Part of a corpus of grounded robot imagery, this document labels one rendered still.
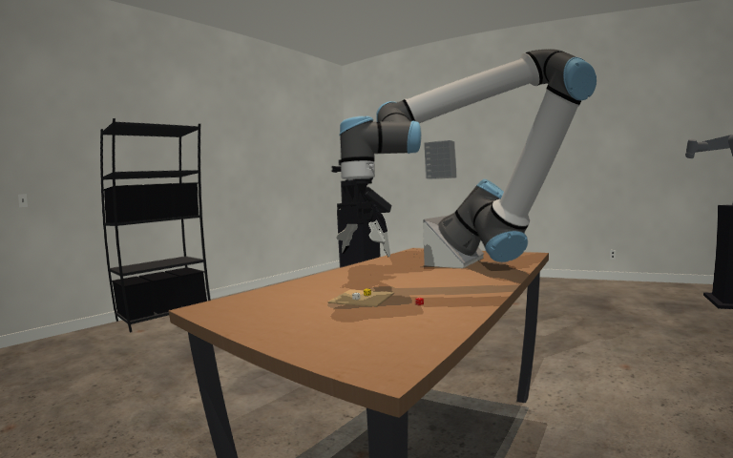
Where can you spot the tan square mat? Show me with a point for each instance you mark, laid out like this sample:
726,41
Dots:
375,299

